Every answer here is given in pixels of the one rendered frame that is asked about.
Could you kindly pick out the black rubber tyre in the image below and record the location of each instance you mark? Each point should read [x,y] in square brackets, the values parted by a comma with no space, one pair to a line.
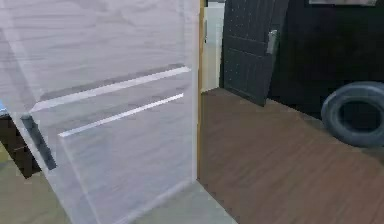
[336,126]

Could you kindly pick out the dark brown cabinet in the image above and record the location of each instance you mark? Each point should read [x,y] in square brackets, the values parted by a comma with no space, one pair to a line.
[16,146]

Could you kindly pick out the white room door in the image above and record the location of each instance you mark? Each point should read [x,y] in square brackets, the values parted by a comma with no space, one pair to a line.
[110,50]

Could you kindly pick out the dark grey room door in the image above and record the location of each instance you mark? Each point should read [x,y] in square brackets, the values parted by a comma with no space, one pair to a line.
[248,50]

